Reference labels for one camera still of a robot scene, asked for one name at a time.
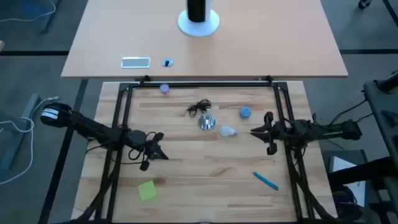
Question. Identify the chrome lamp socket base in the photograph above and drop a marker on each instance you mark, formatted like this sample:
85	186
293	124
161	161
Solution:
206	122

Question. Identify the black equipment cart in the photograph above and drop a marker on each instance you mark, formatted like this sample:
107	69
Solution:
384	112

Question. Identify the blue patterned bowl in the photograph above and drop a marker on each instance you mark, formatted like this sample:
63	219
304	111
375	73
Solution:
245	112

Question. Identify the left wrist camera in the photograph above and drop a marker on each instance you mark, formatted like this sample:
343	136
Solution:
136	139

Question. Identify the blue pen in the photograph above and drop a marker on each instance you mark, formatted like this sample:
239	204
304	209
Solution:
265	180

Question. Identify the grey metal desk leg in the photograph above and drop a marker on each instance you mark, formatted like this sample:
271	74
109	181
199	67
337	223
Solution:
21	130

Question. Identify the black aluminium rig frame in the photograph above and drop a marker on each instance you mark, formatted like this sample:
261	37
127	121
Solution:
202	84

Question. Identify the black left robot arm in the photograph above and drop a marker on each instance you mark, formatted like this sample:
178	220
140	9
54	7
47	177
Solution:
90	126

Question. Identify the white and black tower fan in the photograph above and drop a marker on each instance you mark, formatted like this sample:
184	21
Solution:
199	25

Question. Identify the white box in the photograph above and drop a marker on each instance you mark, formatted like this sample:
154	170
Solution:
340	165

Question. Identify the small purple cup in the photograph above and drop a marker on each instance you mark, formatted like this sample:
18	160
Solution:
164	89

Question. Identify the light brown office desk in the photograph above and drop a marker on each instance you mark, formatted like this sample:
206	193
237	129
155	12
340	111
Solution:
255	46

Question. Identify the white lightbulb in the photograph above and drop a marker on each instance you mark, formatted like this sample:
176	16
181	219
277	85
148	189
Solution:
226	131

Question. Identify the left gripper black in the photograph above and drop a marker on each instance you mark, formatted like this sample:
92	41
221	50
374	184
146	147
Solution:
151	141

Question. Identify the silver rectangular desk plate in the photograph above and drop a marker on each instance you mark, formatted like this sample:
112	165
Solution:
135	62

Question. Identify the green sticky note pad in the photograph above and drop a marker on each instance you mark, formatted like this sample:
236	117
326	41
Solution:
147	190

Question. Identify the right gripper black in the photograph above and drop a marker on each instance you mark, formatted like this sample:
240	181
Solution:
283	130

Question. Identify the black chair caster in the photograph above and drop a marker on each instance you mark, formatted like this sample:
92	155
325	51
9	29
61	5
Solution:
363	3

